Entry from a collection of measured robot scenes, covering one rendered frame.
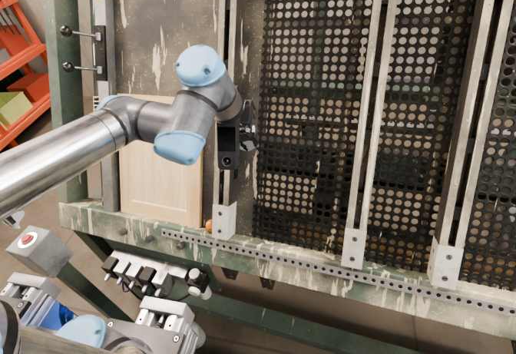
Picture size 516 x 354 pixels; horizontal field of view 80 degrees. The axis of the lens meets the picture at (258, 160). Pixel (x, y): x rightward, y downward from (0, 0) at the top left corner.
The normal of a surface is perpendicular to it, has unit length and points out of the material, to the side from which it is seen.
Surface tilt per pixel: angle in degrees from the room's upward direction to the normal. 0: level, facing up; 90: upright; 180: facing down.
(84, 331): 8
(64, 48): 90
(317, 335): 0
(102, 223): 57
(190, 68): 27
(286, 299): 0
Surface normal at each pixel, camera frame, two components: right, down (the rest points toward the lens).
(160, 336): -0.14, -0.72
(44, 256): 0.94, 0.11
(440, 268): -0.33, 0.17
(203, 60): -0.23, -0.33
